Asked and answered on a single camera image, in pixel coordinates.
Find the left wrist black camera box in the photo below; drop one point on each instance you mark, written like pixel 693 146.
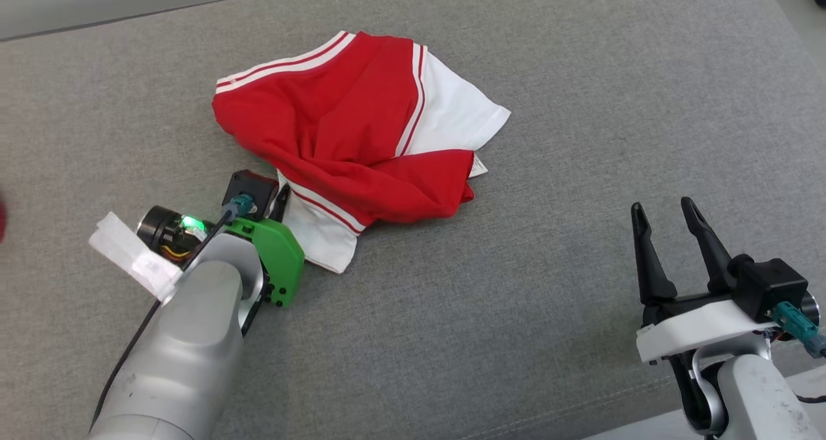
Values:
pixel 248 187

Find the grey fabric sofa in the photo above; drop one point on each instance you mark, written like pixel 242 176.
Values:
pixel 452 337

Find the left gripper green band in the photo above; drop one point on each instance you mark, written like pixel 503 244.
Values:
pixel 281 259

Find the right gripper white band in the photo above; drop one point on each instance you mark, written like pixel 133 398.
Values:
pixel 697 327

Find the red jersey number 23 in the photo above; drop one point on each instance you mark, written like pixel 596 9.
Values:
pixel 348 124

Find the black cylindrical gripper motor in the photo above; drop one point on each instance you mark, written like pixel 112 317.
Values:
pixel 161 230
pixel 812 308

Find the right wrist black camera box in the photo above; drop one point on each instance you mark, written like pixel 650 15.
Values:
pixel 768 285

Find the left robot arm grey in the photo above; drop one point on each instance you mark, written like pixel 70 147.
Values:
pixel 187 350

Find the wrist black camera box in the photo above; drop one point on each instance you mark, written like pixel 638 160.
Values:
pixel 768 285
pixel 248 187

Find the white tape strip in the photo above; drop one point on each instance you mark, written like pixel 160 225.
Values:
pixel 132 253

